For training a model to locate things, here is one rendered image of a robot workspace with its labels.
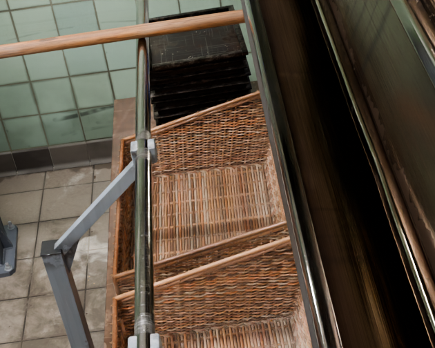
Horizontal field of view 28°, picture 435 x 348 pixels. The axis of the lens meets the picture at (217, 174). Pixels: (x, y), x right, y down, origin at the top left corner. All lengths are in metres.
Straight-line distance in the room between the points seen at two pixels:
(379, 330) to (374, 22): 0.43
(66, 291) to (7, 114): 1.78
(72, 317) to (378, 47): 1.01
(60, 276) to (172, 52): 0.87
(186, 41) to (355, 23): 1.30
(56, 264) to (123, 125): 1.04
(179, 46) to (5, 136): 1.31
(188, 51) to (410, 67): 1.46
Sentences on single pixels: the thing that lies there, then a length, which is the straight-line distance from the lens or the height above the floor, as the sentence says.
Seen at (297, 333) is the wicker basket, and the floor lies 0.60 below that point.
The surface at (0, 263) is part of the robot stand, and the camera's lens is 3.21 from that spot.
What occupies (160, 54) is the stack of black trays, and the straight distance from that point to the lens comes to 2.43.
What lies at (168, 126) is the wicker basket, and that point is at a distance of 2.38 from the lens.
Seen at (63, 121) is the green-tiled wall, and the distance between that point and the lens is 3.52.
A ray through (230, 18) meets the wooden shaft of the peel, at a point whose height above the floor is 1.20.
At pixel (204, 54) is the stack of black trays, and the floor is 0.90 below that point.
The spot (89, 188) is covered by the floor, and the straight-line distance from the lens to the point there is 3.47.
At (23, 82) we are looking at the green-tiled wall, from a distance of 3.44.
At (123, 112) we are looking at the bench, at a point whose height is 0.58.
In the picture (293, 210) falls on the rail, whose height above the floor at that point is 1.43.
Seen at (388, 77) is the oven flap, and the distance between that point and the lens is 1.07.
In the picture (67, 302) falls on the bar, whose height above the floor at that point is 0.81.
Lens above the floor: 2.09
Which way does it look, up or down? 38 degrees down
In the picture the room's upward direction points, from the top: 8 degrees counter-clockwise
